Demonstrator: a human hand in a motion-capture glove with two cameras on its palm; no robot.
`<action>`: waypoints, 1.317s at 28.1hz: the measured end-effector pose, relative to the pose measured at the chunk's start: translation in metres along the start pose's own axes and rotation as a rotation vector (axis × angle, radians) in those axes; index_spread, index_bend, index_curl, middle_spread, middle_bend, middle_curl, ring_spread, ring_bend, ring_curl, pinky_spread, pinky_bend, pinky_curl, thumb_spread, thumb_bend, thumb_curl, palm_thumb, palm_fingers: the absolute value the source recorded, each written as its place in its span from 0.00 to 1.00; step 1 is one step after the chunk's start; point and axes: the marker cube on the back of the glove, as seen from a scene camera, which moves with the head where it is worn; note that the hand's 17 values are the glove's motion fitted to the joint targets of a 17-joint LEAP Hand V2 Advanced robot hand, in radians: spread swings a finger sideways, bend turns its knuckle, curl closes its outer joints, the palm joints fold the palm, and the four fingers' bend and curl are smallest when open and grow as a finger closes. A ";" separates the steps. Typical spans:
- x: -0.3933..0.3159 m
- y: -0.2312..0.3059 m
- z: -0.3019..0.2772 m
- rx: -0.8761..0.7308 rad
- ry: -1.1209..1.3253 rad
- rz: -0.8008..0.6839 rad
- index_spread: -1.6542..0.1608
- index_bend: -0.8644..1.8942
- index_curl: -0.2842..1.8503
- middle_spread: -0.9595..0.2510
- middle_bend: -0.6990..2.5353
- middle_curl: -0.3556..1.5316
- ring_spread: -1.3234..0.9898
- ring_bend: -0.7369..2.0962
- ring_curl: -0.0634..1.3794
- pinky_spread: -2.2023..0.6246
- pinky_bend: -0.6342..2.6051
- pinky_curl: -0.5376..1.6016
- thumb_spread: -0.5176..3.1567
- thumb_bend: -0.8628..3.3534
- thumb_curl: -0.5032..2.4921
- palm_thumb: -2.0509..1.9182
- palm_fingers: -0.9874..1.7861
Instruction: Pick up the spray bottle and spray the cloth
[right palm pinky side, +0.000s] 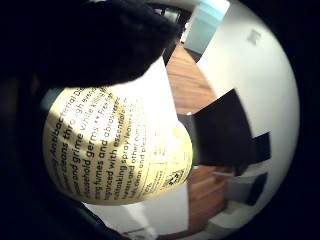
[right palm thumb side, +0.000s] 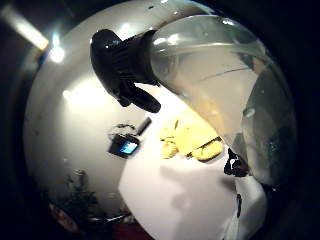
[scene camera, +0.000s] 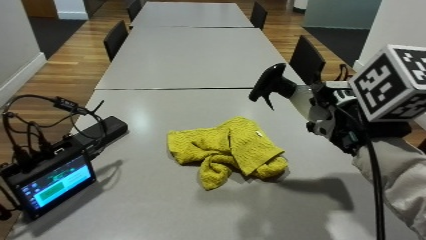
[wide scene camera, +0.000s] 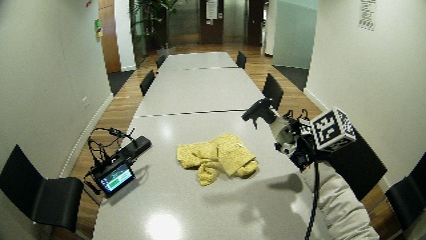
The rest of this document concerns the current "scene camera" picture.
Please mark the yellow cloth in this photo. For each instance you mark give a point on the yellow cloth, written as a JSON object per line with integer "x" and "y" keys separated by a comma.
{"x": 234, "y": 146}

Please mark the white marker cube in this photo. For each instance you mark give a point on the white marker cube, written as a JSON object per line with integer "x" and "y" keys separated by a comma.
{"x": 384, "y": 83}

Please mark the black rectangular box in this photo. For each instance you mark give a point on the black rectangular box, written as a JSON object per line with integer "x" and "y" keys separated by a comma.
{"x": 104, "y": 130}

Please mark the spray bottle with black head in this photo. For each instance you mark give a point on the spray bottle with black head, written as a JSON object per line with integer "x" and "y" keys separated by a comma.
{"x": 277, "y": 83}

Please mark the black chair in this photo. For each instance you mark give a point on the black chair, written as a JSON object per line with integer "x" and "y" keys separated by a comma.
{"x": 134, "y": 10}
{"x": 259, "y": 15}
{"x": 307, "y": 61}
{"x": 116, "y": 38}

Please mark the black touchscreen device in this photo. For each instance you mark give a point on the black touchscreen device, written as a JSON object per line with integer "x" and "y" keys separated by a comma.
{"x": 54, "y": 186}

